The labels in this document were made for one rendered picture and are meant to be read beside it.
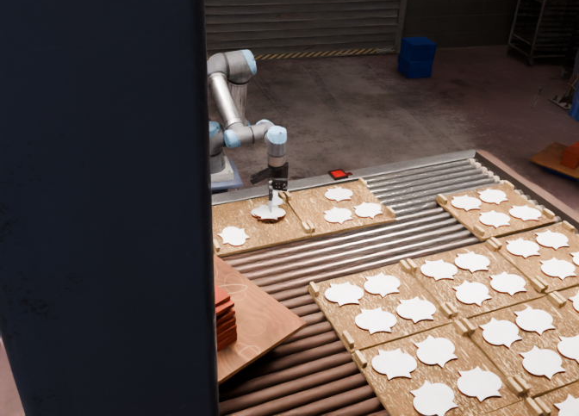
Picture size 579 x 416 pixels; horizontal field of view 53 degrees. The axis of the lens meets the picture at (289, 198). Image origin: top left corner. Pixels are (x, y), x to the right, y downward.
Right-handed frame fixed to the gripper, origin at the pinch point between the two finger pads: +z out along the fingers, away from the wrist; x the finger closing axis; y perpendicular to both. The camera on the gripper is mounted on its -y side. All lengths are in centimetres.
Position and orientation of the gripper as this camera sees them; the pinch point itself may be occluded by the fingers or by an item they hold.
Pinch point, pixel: (270, 203)
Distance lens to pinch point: 252.8
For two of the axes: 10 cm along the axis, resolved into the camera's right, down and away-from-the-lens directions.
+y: 10.0, 0.4, 0.2
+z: -0.4, 8.5, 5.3
